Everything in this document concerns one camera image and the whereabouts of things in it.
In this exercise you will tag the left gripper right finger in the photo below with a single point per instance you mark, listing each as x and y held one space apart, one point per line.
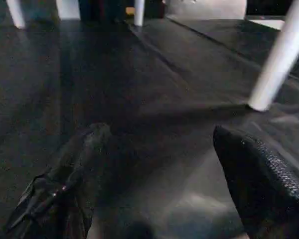
269 189

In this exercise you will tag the small yellow tag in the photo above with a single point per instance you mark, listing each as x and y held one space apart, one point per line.
130 11

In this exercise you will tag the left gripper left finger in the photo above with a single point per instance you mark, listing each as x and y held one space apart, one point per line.
60 189

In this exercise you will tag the black table mat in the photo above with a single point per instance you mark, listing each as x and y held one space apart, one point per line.
139 84

